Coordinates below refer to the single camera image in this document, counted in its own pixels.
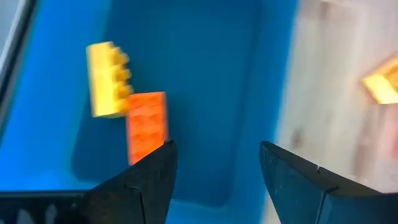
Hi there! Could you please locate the black aluminium rig frame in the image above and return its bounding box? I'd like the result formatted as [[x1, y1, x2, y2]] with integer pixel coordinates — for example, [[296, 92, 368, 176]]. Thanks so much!
[[0, 0, 39, 141]]

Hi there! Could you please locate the yellow toy brick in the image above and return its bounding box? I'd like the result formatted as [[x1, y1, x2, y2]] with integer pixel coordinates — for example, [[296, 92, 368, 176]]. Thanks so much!
[[85, 40, 134, 119], [361, 54, 398, 105]]

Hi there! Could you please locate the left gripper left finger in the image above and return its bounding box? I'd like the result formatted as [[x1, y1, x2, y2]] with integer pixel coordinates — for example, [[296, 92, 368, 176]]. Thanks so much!
[[79, 140, 178, 224]]

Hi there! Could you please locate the blue plastic bin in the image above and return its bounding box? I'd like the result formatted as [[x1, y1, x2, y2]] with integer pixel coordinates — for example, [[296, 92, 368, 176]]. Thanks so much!
[[0, 0, 299, 224]]

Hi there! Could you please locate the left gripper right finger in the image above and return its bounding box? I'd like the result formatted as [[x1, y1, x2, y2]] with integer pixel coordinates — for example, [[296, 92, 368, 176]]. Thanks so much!
[[259, 141, 398, 224]]

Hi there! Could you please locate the orange toy brick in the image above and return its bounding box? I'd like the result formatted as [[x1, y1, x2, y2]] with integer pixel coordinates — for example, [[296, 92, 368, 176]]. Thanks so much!
[[125, 91, 170, 166]]

